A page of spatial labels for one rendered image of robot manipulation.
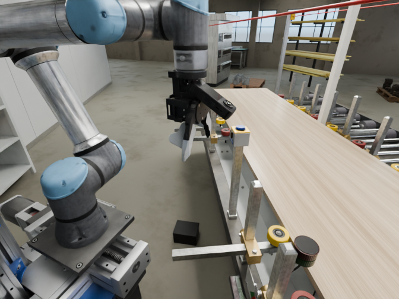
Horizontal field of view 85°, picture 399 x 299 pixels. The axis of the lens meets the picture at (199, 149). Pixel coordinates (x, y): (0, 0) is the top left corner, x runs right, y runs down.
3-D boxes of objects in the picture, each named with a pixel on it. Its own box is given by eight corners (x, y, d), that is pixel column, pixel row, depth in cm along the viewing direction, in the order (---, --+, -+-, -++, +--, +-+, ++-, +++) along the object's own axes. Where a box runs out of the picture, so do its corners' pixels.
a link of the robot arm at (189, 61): (213, 48, 49) (198, 51, 42) (212, 70, 51) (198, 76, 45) (183, 47, 52) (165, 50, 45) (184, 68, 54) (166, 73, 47)
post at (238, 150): (228, 219, 117) (235, 145, 96) (227, 212, 122) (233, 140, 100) (237, 218, 118) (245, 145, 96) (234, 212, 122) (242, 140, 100)
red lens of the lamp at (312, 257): (299, 262, 54) (301, 256, 53) (288, 241, 59) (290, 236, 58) (322, 260, 54) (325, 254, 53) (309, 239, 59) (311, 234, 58)
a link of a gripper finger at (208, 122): (196, 126, 67) (188, 107, 59) (214, 129, 65) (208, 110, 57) (193, 134, 66) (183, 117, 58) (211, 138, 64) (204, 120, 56)
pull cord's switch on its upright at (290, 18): (274, 104, 304) (290, 10, 251) (272, 101, 312) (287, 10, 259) (280, 103, 304) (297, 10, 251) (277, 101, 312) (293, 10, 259)
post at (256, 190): (241, 270, 98) (253, 185, 75) (238, 263, 101) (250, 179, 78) (248, 270, 98) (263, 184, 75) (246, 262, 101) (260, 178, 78)
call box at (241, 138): (233, 148, 95) (234, 131, 91) (229, 141, 101) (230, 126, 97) (248, 148, 96) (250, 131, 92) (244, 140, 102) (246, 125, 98)
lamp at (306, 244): (284, 303, 63) (300, 255, 53) (276, 283, 68) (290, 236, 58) (303, 301, 64) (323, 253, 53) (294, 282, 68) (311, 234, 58)
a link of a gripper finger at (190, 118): (187, 142, 53) (196, 108, 54) (193, 143, 52) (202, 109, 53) (179, 137, 49) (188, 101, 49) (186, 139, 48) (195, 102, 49)
